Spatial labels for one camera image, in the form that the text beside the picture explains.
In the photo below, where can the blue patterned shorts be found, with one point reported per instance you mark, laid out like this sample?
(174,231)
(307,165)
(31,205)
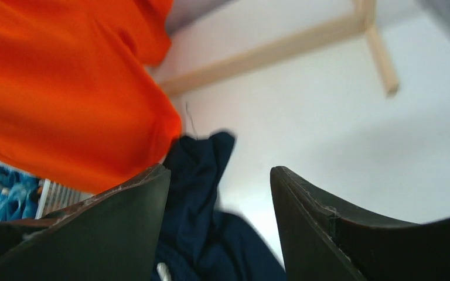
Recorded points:
(19,195)

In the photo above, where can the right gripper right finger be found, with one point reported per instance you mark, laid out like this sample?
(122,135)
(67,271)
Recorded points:
(324,237)

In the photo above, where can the wooden clothes rack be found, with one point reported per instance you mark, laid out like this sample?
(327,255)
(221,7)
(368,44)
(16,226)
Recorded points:
(361,22)

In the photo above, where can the navy shorts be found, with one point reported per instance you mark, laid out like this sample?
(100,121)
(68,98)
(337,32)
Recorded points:
(197,241)

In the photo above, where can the white plastic basket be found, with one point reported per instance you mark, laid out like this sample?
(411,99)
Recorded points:
(54,196)

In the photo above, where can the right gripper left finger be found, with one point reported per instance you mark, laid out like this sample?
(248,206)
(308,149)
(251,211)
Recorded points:
(110,236)

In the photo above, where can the orange shorts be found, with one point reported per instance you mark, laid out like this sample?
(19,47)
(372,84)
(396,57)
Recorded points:
(77,104)

